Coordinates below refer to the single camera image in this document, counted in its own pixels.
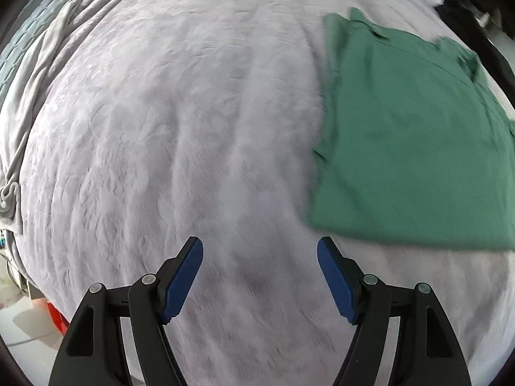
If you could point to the black folded clothes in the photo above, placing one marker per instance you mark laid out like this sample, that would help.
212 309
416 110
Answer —
458 12

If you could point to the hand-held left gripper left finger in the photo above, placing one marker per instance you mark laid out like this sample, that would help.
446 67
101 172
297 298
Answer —
183 277

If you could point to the green work jacket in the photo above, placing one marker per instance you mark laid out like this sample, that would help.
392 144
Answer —
410 136

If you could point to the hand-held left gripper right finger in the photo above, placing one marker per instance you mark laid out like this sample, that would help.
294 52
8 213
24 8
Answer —
337 277

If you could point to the red plastic object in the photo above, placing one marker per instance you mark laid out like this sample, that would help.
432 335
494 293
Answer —
57 317

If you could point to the grey quilt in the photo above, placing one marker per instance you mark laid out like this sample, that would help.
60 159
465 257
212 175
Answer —
22 44

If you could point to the lavender plush blanket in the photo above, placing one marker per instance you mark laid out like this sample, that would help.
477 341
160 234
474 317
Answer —
181 120

